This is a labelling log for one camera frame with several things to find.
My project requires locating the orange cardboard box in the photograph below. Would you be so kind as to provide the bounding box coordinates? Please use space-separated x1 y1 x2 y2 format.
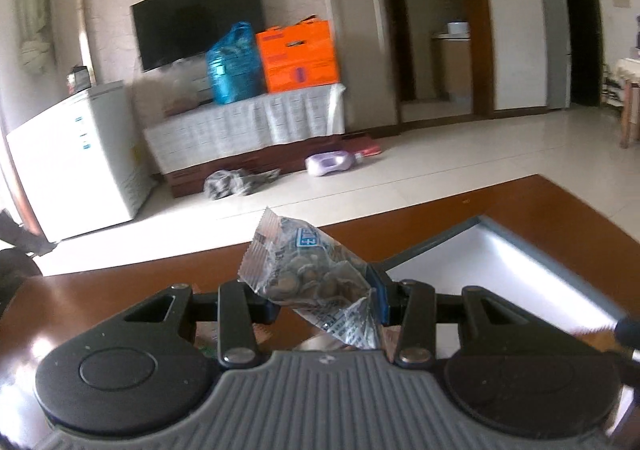
256 16 341 94

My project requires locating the white cloth covered tv stand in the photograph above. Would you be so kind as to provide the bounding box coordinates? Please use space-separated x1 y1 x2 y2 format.
144 84 376 198

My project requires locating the red item on floor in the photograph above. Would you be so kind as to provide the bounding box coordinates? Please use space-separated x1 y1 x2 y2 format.
355 144 382 158

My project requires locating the wooden side table with cloth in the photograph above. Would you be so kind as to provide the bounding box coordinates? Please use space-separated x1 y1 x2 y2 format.
614 58 640 148

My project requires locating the blue plastic bag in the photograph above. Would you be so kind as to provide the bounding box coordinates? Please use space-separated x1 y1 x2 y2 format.
205 21 266 104

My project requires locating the clear bag of seeds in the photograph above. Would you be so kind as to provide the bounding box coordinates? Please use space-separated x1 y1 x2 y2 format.
238 208 382 350

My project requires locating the black wall television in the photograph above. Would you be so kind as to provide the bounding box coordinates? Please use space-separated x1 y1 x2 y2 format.
131 0 266 71

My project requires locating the white chest freezer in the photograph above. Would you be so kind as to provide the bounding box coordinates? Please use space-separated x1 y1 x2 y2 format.
8 82 153 242

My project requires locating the kitchen counter cabinet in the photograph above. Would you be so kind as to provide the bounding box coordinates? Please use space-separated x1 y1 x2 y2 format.
432 21 473 104

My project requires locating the grey shallow tray box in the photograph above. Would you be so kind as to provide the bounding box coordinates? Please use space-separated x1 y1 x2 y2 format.
380 216 628 333

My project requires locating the grey cloth on floor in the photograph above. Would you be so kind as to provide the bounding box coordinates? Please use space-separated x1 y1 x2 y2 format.
203 170 280 200

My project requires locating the tied light curtain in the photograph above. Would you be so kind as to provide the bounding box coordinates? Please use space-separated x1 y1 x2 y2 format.
15 0 53 75

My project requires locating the purple white detergent bottle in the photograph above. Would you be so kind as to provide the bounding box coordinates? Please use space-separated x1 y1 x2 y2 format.
305 151 363 177

